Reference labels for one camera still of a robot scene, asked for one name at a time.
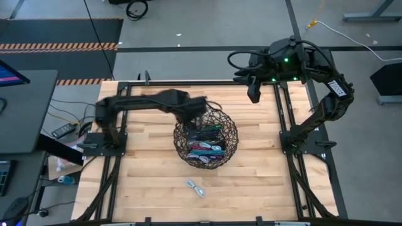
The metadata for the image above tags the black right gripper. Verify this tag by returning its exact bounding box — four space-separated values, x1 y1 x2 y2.
234 64 271 104

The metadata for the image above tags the green braided USB cable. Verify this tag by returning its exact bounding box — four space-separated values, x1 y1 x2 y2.
200 124 223 133

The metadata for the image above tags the purple braided USB cable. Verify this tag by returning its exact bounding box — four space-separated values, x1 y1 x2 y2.
188 131 220 141

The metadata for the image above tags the plain white USB cable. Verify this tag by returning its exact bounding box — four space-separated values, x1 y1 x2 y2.
199 142 223 152

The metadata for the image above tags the blue white braided cable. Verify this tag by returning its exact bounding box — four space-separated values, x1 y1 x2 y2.
187 149 226 157

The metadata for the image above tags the grey white braided cable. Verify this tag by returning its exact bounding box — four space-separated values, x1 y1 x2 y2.
186 153 210 164

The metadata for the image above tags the dark woven wicker basket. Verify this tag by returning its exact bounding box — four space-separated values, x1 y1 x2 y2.
173 102 239 171

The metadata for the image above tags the black power adapter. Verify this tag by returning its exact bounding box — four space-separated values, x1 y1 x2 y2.
50 122 77 139

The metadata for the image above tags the grey table leg base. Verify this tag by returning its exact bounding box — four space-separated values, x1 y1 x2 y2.
342 0 402 23

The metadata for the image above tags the blue plastic bottle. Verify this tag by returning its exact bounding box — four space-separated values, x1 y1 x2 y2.
57 175 76 186

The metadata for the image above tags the hazard striped floor mat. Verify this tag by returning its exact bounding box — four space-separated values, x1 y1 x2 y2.
0 18 124 86

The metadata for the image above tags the grey desk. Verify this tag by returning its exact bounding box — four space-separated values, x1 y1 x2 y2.
0 69 59 154

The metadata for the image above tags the lit computer monitor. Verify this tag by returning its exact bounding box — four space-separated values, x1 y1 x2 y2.
0 58 31 88

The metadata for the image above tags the black keyboard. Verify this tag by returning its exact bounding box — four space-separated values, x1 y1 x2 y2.
0 160 13 197

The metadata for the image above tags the black computer mouse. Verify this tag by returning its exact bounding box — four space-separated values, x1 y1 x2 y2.
2 196 30 221

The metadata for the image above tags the black aluminium table frame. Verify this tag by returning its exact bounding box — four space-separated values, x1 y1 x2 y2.
75 70 349 226

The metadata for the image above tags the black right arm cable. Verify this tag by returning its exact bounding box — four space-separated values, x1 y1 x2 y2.
227 50 271 72

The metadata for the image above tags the white cable with black tie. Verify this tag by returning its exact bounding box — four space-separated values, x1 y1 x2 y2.
185 178 207 199

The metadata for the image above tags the coiled black floor cable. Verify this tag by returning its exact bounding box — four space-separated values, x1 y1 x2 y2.
125 0 149 22

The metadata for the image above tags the white floor cable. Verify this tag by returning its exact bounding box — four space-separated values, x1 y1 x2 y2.
315 20 402 62

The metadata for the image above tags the thin black hanging cable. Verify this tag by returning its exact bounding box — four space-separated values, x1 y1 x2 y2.
83 0 116 79

